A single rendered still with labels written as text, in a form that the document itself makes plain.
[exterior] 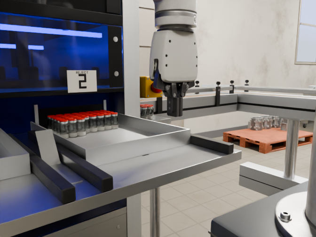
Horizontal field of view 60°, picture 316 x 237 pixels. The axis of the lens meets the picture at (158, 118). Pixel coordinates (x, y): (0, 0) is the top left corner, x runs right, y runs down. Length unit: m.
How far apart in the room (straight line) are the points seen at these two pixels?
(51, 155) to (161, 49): 0.28
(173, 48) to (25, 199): 0.36
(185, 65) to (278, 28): 5.01
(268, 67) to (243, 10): 1.15
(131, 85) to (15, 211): 0.58
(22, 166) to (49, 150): 0.06
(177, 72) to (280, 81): 5.14
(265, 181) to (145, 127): 0.88
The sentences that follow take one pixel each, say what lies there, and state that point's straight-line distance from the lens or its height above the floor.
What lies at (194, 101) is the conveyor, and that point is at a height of 0.91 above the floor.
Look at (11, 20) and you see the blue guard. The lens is 0.75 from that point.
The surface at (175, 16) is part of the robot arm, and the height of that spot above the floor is 1.15.
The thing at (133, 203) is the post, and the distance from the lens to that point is 0.98.
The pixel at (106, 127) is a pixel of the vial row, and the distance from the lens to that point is 0.79.
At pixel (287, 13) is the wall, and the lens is 5.78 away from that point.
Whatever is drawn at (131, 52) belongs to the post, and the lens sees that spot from 0.87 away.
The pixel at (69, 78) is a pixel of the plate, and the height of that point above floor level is 1.03.
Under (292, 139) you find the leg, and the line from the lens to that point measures 1.41.
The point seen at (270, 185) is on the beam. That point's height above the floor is 0.49.
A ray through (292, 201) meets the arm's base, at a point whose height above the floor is 0.87.
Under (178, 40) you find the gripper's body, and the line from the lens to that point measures 0.55.
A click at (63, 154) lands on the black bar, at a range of 0.53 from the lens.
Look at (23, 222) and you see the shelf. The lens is 0.38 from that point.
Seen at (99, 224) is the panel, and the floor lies 0.57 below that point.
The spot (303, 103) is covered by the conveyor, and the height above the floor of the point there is 0.91.
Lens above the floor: 1.05
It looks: 10 degrees down
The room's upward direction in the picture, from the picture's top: straight up
